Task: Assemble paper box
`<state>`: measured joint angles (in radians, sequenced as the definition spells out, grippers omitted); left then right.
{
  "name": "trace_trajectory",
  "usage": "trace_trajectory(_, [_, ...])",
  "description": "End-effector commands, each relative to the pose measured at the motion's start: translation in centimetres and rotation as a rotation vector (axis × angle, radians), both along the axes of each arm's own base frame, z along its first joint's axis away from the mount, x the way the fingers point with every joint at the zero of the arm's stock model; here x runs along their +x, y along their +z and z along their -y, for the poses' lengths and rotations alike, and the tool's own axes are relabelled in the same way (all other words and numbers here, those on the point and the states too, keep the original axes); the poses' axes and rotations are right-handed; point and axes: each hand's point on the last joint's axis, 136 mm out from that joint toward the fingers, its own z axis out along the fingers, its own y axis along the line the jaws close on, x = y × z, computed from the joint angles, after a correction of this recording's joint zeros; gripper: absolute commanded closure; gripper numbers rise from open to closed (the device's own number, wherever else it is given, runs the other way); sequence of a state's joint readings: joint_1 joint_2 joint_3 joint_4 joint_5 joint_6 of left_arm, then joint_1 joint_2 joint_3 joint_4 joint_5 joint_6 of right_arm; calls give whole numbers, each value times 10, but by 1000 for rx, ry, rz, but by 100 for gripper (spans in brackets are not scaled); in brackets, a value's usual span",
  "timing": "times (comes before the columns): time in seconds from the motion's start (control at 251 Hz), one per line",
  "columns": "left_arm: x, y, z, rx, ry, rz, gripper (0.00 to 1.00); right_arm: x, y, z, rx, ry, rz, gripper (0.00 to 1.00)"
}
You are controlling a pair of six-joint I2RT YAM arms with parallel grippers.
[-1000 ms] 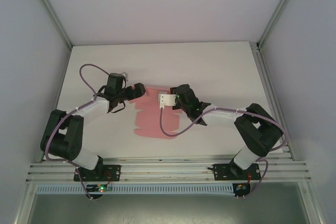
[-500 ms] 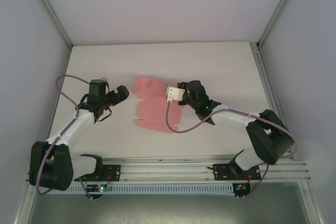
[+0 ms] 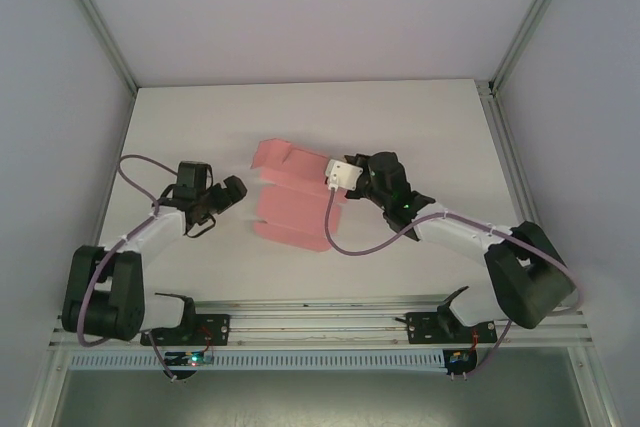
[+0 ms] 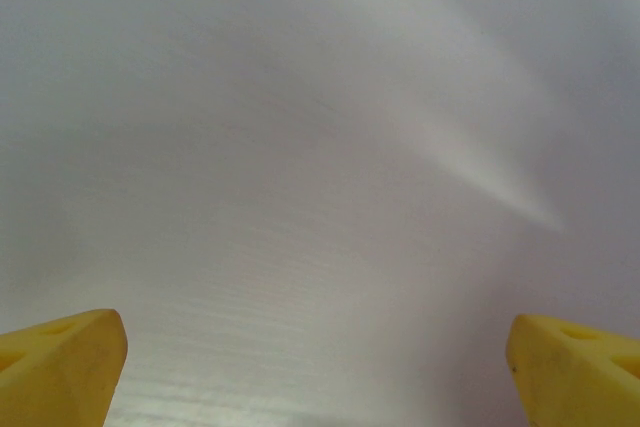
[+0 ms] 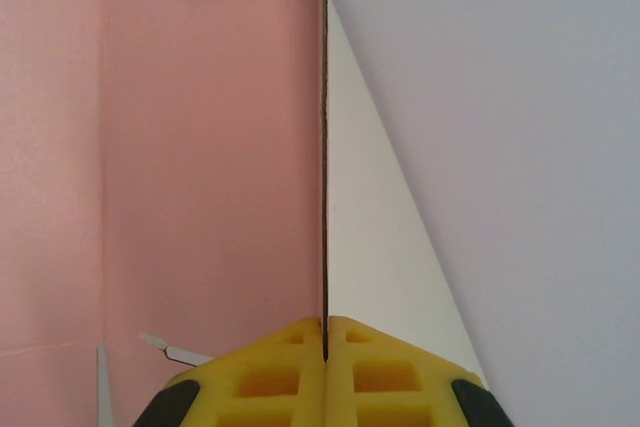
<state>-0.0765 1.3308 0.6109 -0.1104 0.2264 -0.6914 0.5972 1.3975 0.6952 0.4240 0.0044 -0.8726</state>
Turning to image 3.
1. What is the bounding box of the aluminium mounting rail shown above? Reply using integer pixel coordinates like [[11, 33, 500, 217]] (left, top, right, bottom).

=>
[[49, 299, 596, 348]]

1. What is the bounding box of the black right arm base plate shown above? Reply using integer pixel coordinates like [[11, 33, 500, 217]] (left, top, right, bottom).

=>
[[405, 311, 499, 347]]

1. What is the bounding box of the aluminium side rail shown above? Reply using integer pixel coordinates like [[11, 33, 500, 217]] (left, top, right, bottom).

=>
[[477, 79, 539, 228]]

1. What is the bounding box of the pink paper box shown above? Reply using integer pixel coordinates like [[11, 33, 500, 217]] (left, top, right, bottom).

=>
[[248, 138, 346, 252]]

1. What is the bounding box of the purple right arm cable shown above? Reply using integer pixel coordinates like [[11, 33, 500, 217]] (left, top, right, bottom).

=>
[[324, 186, 586, 383]]

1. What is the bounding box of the thin black cable loop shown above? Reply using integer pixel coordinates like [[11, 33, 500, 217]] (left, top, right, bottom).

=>
[[182, 211, 219, 241]]

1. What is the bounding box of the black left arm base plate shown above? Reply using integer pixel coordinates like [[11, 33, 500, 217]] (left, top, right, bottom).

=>
[[139, 313, 232, 348]]

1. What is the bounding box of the left circuit board with LED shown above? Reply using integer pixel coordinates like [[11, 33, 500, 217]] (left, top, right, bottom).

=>
[[167, 349, 216, 368]]

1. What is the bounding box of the white slotted cable duct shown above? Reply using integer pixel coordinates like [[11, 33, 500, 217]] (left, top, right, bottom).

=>
[[67, 350, 446, 372]]

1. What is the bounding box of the aluminium frame post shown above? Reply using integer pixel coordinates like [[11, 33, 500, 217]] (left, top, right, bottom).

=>
[[487, 0, 576, 98], [47, 0, 139, 98]]

